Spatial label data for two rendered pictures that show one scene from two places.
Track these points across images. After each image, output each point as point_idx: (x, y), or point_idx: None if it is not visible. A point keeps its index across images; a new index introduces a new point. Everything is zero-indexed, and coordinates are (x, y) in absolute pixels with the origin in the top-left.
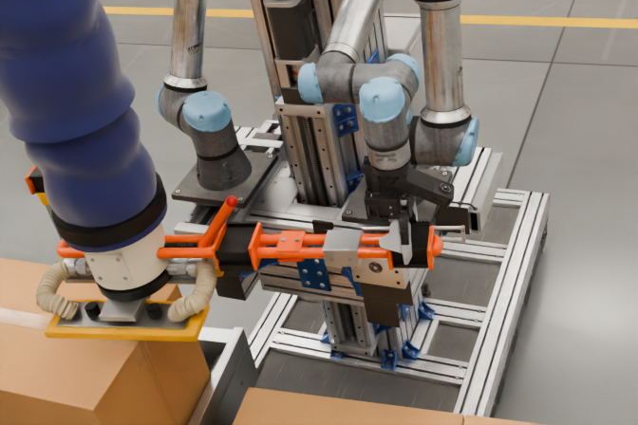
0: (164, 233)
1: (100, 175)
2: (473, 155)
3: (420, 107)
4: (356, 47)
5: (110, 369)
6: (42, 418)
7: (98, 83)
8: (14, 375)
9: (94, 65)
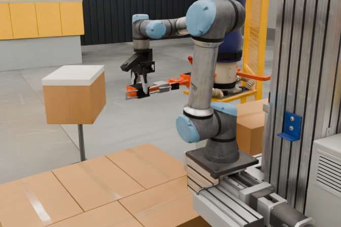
0: (215, 73)
1: None
2: (181, 135)
3: (321, 212)
4: (180, 21)
5: None
6: None
7: None
8: (241, 106)
9: None
